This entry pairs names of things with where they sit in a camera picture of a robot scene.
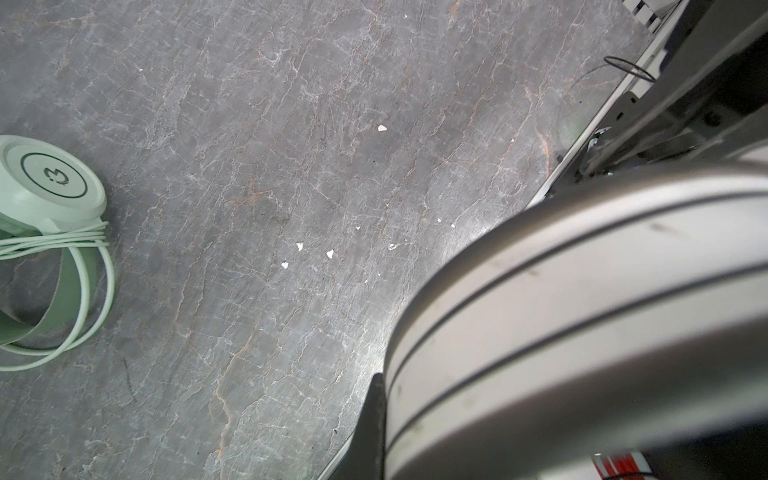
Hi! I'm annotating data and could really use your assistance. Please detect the black white headphones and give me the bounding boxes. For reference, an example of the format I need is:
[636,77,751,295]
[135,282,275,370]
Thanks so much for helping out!
[383,161,767,479]

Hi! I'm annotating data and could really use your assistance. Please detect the red headphone cable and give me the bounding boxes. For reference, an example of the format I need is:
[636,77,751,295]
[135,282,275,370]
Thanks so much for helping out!
[590,451,658,480]

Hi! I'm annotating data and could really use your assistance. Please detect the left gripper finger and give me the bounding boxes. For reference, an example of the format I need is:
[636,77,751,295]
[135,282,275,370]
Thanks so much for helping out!
[326,373,386,480]

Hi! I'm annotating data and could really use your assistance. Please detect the white green headphone cable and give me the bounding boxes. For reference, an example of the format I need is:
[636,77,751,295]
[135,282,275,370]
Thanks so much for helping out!
[0,221,112,260]

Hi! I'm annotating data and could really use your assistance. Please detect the green white headphones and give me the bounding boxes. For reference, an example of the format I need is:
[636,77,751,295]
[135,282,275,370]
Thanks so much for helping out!
[1,135,116,373]

